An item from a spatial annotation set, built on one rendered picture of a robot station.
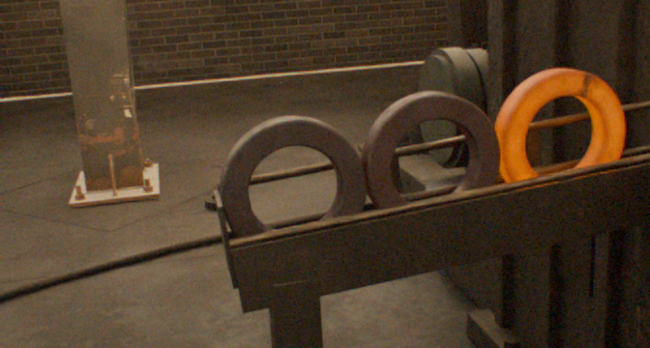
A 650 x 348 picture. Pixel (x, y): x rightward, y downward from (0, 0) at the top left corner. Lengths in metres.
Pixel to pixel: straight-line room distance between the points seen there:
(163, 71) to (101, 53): 3.61
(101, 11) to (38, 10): 3.64
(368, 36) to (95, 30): 4.21
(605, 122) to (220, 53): 6.09
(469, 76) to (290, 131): 1.40
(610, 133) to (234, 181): 0.51
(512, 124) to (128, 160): 2.66
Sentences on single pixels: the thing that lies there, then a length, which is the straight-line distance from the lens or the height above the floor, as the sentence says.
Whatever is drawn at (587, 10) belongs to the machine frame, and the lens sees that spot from 1.45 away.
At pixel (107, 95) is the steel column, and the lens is 3.44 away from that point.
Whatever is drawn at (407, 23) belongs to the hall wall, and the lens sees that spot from 7.36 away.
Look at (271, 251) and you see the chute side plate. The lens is 0.92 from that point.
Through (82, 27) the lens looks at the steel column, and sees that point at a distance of 3.42.
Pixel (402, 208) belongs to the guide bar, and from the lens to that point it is 0.95.
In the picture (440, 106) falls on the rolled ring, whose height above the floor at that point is 0.76.
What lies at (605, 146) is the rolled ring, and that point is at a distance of 1.08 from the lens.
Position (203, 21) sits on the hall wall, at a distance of 6.98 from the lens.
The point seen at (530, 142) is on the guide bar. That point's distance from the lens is 1.10.
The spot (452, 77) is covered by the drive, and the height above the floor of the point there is 0.61.
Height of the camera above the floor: 0.94
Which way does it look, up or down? 15 degrees down
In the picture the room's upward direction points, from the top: 3 degrees counter-clockwise
